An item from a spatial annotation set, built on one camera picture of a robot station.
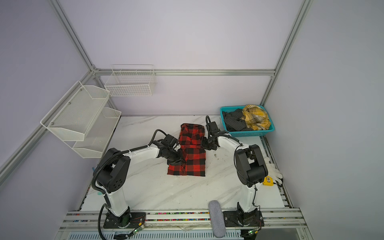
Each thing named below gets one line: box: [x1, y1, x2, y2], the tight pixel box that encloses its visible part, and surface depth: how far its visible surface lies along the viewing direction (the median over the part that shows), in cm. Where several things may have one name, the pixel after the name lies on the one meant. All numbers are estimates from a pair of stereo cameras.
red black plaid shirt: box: [167, 123, 206, 177], surface depth 93 cm
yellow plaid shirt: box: [241, 104, 271, 131], surface depth 106 cm
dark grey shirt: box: [222, 108, 253, 132], surface depth 107 cm
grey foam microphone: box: [208, 200, 226, 238], surface depth 73 cm
